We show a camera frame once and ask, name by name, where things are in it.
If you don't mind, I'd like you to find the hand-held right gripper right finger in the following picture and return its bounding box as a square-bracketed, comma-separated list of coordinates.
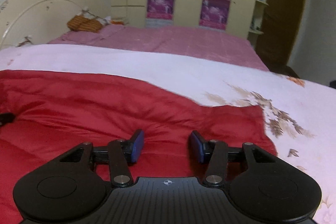
[188, 131, 265, 186]

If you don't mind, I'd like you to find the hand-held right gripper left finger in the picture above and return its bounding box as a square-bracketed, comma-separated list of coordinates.
[60, 130, 145, 186]

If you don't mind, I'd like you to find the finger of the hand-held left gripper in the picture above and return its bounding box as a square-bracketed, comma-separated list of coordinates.
[0, 114, 15, 127]

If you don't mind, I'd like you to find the red puffer jacket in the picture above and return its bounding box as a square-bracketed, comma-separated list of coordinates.
[0, 69, 277, 224]

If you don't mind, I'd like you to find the bed with floral sheet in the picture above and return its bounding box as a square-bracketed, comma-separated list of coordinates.
[0, 44, 336, 224]

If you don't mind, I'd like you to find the pink bed sheet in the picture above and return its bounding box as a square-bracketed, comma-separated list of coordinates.
[47, 25, 269, 72]

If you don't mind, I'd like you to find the cream bed headboard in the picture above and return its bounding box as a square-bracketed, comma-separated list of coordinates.
[0, 0, 112, 50]

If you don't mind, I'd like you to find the orange-brown cloth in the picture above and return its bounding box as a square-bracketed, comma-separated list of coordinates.
[67, 15, 103, 33]

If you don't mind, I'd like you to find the floral pillow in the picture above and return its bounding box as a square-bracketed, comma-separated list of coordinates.
[79, 7, 128, 28]

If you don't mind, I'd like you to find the brown wooden door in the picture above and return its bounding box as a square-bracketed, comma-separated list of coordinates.
[256, 0, 308, 67]

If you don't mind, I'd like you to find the purple wall poster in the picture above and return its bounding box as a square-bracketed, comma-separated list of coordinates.
[199, 0, 231, 31]
[146, 0, 176, 28]

